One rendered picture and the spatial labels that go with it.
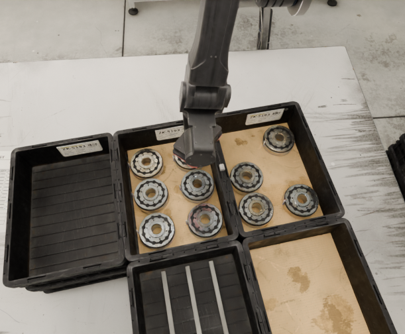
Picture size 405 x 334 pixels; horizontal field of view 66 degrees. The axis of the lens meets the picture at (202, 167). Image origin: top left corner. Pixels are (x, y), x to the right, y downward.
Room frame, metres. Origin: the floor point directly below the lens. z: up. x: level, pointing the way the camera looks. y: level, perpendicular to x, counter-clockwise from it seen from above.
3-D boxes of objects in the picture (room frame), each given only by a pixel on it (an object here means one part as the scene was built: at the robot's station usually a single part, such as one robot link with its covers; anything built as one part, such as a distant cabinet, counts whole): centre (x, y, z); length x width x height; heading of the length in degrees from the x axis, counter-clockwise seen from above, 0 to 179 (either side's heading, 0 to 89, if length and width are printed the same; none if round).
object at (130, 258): (0.36, 0.09, 0.92); 0.40 x 0.30 x 0.02; 13
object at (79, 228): (0.29, 0.38, 0.87); 0.40 x 0.30 x 0.11; 13
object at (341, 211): (0.42, -0.21, 0.92); 0.40 x 0.30 x 0.02; 13
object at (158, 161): (0.45, 0.18, 0.86); 0.10 x 0.10 x 0.01
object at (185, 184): (0.38, 0.01, 0.86); 0.10 x 0.10 x 0.01
